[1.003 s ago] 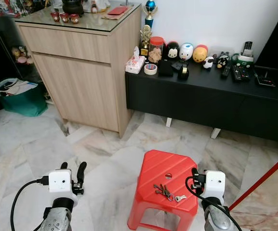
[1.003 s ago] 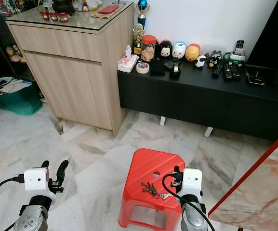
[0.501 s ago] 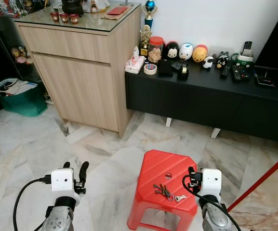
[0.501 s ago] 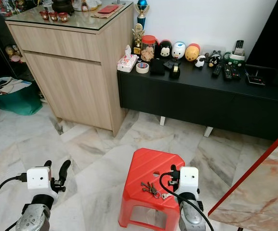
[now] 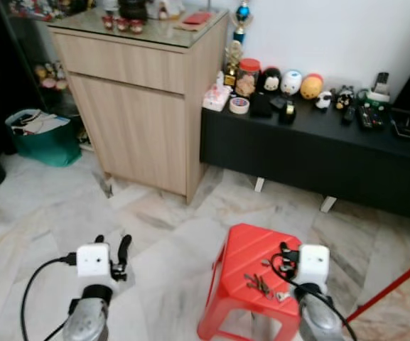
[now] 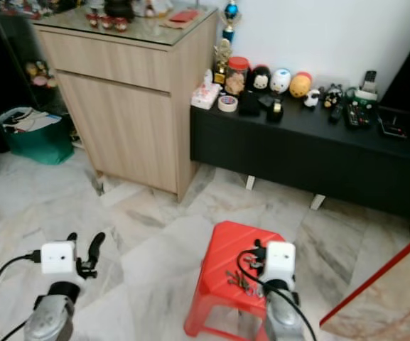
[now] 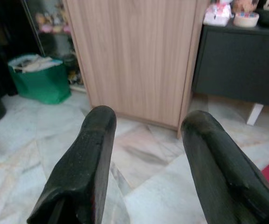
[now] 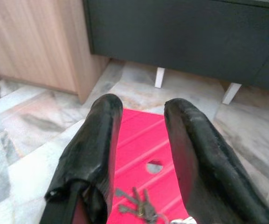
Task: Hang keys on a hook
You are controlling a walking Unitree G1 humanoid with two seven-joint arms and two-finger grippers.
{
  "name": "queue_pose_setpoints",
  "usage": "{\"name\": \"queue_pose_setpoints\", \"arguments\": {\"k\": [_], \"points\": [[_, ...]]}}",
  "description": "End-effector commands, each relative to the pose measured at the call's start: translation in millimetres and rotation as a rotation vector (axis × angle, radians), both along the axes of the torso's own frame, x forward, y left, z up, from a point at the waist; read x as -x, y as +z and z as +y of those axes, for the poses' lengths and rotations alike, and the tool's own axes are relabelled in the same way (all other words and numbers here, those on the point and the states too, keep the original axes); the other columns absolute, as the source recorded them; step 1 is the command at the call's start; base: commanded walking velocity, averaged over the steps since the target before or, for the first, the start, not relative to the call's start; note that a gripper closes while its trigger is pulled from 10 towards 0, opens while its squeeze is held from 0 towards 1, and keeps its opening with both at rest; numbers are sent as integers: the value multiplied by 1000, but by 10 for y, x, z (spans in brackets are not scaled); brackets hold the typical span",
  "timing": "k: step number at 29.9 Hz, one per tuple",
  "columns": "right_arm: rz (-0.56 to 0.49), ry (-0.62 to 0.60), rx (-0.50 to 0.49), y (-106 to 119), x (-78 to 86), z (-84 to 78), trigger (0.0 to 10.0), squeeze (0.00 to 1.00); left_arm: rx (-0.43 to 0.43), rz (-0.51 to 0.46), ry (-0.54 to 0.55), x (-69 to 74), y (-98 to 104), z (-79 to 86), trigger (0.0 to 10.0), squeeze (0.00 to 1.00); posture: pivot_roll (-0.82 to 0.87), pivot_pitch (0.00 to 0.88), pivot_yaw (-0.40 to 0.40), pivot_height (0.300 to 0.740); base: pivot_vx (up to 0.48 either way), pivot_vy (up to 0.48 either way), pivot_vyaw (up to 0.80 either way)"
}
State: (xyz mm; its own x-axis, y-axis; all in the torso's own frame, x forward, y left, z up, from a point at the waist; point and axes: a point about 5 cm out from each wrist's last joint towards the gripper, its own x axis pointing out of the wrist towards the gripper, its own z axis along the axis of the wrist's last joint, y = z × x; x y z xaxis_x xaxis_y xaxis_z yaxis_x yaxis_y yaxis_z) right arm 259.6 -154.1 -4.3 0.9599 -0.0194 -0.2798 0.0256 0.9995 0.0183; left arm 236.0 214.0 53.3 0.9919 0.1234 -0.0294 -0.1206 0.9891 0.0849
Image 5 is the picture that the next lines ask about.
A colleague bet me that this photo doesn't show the red plastic stool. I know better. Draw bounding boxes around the red plastic stool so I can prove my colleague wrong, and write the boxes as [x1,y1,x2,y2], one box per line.
[196,223,303,341]

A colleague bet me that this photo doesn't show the metal key bunch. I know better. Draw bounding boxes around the metal key bunch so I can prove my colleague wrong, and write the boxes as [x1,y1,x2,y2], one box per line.
[243,273,288,303]

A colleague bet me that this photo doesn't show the black low console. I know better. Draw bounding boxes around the black low console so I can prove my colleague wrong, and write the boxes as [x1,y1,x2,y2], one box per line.
[200,99,410,222]

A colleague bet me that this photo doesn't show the red edge strip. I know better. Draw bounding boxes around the red edge strip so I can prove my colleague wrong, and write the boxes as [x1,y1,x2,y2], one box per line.
[346,251,410,325]

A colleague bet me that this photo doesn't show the green storage bag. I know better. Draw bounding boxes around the green storage bag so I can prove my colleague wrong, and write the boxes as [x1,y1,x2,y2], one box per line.
[6,108,83,168]

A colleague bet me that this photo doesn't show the light wooden cabinet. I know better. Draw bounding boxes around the light wooden cabinet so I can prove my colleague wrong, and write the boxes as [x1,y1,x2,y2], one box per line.
[48,9,230,204]

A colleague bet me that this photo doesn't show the white papers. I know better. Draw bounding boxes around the white papers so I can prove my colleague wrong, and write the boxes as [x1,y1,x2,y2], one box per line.
[11,109,72,136]

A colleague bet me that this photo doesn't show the black square box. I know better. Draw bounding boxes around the black square box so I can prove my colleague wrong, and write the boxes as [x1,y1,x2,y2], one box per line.
[249,92,274,119]

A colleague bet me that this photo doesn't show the white tape roll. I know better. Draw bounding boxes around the white tape roll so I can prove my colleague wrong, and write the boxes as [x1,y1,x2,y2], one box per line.
[229,97,252,115]

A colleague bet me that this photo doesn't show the small white animal figure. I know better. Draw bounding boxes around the small white animal figure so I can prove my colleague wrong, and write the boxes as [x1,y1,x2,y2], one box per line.
[315,90,334,110]

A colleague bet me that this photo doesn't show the wide black remote control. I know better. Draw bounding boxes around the wide black remote control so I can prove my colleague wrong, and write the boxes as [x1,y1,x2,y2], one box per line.
[357,106,385,131]

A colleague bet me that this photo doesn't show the black and white figure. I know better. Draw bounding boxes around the black and white figure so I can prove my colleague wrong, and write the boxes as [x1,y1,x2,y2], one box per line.
[334,85,355,110]

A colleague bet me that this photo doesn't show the orange round toy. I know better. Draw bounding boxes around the orange round toy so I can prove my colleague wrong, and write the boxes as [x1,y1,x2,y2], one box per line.
[300,73,325,101]

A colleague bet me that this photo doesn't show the flat black device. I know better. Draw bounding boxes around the flat black device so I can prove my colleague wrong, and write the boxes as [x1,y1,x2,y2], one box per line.
[389,109,410,141]

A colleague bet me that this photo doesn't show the pink tissue box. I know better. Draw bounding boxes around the pink tissue box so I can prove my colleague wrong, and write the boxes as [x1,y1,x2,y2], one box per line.
[202,83,233,113]

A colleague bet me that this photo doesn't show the white egg shaped toy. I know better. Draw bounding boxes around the white egg shaped toy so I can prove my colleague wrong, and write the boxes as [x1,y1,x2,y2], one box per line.
[280,70,303,97]

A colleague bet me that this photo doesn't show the black round plush toy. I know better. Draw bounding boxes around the black round plush toy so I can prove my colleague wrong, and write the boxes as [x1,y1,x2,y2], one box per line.
[260,67,284,94]

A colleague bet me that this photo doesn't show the red lidded snack jar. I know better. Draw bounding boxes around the red lidded snack jar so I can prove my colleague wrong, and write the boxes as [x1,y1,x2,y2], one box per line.
[234,58,261,99]

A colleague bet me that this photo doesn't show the gold trophy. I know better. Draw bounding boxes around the gold trophy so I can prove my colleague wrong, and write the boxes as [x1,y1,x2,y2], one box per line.
[222,40,245,88]

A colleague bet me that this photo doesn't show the dark glass display cabinet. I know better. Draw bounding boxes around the dark glass display cabinet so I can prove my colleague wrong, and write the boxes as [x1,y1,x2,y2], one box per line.
[0,0,86,151]

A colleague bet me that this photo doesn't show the black pot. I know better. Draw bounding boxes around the black pot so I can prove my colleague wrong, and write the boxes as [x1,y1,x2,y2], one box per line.
[117,0,149,21]

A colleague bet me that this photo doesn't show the blue ball trophy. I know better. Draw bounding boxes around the blue ball trophy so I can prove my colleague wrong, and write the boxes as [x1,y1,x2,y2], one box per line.
[232,0,254,44]

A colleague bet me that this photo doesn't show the white figurine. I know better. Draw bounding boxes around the white figurine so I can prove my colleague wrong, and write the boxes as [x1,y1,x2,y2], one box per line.
[148,0,185,21]

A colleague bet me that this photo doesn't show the red booklet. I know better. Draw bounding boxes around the red booklet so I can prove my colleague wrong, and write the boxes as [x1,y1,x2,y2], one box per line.
[183,10,213,26]

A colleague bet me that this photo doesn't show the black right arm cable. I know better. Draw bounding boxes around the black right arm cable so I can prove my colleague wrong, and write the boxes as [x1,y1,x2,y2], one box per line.
[270,251,359,341]

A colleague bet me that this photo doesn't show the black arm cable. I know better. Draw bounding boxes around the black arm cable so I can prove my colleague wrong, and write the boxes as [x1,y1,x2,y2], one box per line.
[19,254,78,341]
[270,251,359,341]

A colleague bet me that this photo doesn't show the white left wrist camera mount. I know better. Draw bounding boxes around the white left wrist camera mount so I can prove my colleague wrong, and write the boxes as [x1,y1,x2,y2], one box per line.
[76,243,112,278]

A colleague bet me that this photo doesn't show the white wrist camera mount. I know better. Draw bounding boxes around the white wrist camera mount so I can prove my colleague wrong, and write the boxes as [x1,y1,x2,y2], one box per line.
[76,243,112,278]
[298,244,331,288]

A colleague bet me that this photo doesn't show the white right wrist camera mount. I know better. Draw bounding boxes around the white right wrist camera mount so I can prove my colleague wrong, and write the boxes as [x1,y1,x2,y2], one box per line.
[298,244,331,288]

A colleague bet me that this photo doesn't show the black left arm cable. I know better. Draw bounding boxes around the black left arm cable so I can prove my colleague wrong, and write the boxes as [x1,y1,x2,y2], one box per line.
[19,254,78,341]

